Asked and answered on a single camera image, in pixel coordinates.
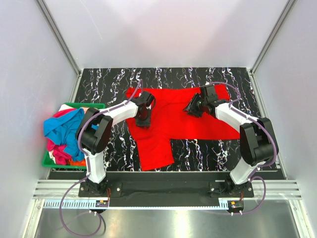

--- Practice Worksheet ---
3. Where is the white slotted cable duct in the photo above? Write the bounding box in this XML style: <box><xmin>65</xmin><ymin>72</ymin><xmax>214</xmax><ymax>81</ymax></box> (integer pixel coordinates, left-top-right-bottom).
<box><xmin>44</xmin><ymin>199</ymin><xmax>231</xmax><ymax>211</ymax></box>

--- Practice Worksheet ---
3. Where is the green plastic basket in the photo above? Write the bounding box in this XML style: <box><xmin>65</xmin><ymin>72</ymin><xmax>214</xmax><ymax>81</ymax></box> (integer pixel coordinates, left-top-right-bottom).
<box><xmin>42</xmin><ymin>103</ymin><xmax>106</xmax><ymax>169</ymax></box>

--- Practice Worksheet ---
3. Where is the aluminium front rail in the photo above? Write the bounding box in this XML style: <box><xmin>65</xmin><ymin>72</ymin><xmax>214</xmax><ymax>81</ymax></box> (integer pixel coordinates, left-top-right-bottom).
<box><xmin>34</xmin><ymin>179</ymin><xmax>302</xmax><ymax>200</ymax></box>

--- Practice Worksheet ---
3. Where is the left aluminium frame post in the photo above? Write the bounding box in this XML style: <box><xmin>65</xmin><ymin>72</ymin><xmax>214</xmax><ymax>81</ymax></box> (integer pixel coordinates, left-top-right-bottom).
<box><xmin>35</xmin><ymin>0</ymin><xmax>81</xmax><ymax>76</ymax></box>

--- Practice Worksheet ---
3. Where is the orange t shirt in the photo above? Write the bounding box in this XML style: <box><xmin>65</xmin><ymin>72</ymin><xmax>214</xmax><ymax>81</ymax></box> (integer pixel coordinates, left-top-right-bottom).
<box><xmin>69</xmin><ymin>159</ymin><xmax>86</xmax><ymax>167</ymax></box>

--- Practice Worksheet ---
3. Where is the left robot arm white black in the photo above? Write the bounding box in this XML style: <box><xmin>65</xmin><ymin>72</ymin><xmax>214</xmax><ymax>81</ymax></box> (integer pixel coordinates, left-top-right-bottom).
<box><xmin>76</xmin><ymin>91</ymin><xmax>156</xmax><ymax>196</ymax></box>

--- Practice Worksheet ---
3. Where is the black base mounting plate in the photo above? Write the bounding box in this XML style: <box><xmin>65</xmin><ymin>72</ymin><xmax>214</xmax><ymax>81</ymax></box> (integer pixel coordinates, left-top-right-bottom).
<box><xmin>79</xmin><ymin>172</ymin><xmax>254</xmax><ymax>205</ymax></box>

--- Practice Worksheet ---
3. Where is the red t shirt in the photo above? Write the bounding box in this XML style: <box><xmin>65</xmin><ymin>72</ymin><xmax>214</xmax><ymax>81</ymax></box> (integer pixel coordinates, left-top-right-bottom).
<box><xmin>126</xmin><ymin>87</ymin><xmax>240</xmax><ymax>171</ymax></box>

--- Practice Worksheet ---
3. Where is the blue t shirt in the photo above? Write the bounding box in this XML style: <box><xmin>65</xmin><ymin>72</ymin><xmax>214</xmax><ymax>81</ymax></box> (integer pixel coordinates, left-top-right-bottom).
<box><xmin>43</xmin><ymin>108</ymin><xmax>85</xmax><ymax>165</ymax></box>

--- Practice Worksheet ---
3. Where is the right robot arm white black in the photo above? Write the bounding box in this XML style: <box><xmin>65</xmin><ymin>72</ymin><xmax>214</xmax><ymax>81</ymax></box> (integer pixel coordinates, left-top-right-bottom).
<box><xmin>183</xmin><ymin>83</ymin><xmax>278</xmax><ymax>197</ymax></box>

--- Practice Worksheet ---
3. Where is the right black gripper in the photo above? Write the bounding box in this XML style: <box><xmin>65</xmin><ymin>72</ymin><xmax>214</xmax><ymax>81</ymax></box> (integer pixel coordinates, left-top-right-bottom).
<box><xmin>182</xmin><ymin>93</ymin><xmax>207</xmax><ymax>119</ymax></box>

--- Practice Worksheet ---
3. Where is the right aluminium frame post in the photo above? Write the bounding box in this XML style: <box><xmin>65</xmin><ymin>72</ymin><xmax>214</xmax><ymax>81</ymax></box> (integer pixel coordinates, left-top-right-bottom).
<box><xmin>250</xmin><ymin>0</ymin><xmax>297</xmax><ymax>75</ymax></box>

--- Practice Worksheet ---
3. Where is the white t shirt in basket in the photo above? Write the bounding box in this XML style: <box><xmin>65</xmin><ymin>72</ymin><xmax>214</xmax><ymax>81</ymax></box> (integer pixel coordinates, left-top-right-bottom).
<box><xmin>58</xmin><ymin>104</ymin><xmax>77</xmax><ymax>111</ymax></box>

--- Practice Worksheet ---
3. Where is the aluminium frame post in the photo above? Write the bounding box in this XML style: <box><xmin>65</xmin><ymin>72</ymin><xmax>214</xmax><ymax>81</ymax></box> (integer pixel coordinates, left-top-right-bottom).
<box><xmin>35</xmin><ymin>0</ymin><xmax>81</xmax><ymax>76</ymax></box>
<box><xmin>250</xmin><ymin>0</ymin><xmax>297</xmax><ymax>75</ymax></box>

